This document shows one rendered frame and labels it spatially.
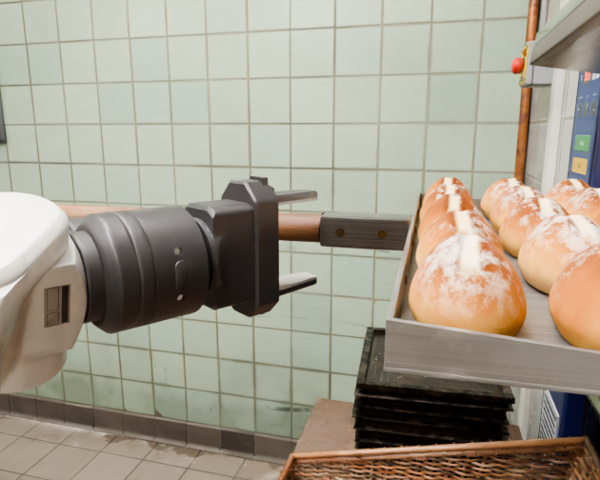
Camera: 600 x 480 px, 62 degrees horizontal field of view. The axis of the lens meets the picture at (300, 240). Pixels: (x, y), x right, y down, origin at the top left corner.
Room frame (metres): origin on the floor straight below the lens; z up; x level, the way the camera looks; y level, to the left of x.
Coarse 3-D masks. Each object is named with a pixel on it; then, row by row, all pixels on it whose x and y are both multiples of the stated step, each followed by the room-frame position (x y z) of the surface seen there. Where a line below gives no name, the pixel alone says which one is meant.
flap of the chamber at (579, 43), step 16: (592, 0) 0.46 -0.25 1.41; (576, 16) 0.50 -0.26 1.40; (592, 16) 0.45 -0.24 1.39; (560, 32) 0.56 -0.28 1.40; (576, 32) 0.51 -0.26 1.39; (592, 32) 0.50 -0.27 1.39; (544, 48) 0.64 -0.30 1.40; (560, 48) 0.59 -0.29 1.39; (576, 48) 0.57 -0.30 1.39; (592, 48) 0.56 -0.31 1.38; (544, 64) 0.71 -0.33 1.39; (560, 64) 0.69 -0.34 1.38; (576, 64) 0.67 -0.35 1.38; (592, 64) 0.65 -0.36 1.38
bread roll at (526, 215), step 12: (528, 204) 0.45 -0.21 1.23; (540, 204) 0.45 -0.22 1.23; (552, 204) 0.44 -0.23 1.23; (516, 216) 0.45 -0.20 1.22; (528, 216) 0.44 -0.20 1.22; (540, 216) 0.43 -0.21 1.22; (504, 228) 0.46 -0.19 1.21; (516, 228) 0.44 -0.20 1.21; (528, 228) 0.43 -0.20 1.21; (504, 240) 0.46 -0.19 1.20; (516, 240) 0.44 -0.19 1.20; (516, 252) 0.44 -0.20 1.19
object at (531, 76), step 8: (528, 48) 1.27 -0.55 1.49; (528, 56) 1.26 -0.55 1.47; (528, 64) 1.26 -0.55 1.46; (528, 72) 1.26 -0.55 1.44; (536, 72) 1.25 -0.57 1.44; (544, 72) 1.25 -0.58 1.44; (552, 72) 1.24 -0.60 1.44; (520, 80) 1.33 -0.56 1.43; (528, 80) 1.26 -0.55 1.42; (536, 80) 1.25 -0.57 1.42; (544, 80) 1.25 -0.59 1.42
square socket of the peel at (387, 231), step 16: (320, 224) 0.50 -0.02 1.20; (336, 224) 0.50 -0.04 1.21; (352, 224) 0.49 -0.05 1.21; (368, 224) 0.49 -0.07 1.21; (384, 224) 0.49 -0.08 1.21; (400, 224) 0.48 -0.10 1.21; (320, 240) 0.50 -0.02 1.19; (336, 240) 0.50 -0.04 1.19; (352, 240) 0.49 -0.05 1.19; (368, 240) 0.49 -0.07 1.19; (384, 240) 0.49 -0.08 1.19; (400, 240) 0.48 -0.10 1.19
